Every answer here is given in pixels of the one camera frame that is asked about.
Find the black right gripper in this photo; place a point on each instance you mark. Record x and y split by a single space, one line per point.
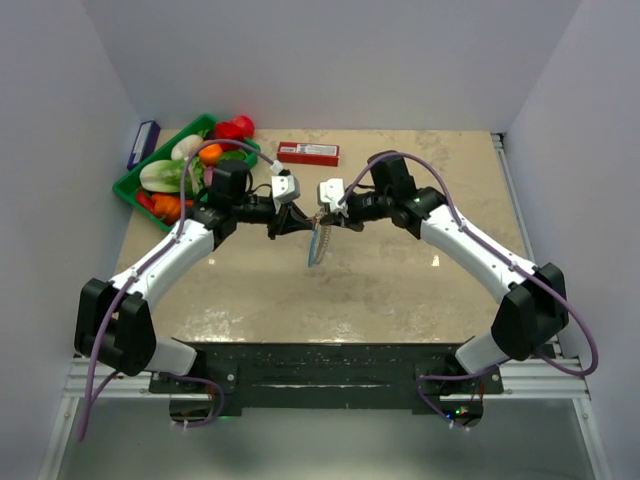
337 219

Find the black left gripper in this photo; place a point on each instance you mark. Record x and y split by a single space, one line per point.
286 220

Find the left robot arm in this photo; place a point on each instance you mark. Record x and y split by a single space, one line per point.
114 324

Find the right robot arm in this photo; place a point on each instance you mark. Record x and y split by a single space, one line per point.
530 299

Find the red rectangular box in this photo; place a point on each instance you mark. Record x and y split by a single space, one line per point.
308 154

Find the green bell pepper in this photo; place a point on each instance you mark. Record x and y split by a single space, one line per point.
233 155

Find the purple onion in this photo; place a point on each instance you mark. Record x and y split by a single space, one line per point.
208 175

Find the red tomato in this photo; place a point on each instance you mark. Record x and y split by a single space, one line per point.
245 124

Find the red bell pepper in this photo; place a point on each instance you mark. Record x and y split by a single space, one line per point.
228 131

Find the small orange pepper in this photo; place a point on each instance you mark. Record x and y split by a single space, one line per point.
166 208

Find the white radish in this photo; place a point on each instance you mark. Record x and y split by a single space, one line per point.
185 147

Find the green leafy cabbage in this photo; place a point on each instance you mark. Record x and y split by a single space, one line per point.
165 176

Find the red chili pepper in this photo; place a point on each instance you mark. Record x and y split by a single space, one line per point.
144 200

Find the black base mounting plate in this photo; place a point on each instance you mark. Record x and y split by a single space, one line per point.
429 367

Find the purple box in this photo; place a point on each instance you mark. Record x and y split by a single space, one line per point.
144 144

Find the green plastic tray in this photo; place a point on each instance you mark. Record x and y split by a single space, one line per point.
129 184

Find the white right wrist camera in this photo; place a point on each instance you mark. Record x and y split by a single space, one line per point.
330 195

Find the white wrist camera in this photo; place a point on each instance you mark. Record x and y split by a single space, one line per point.
330 195
285 188

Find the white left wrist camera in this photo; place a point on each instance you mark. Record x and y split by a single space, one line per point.
285 188

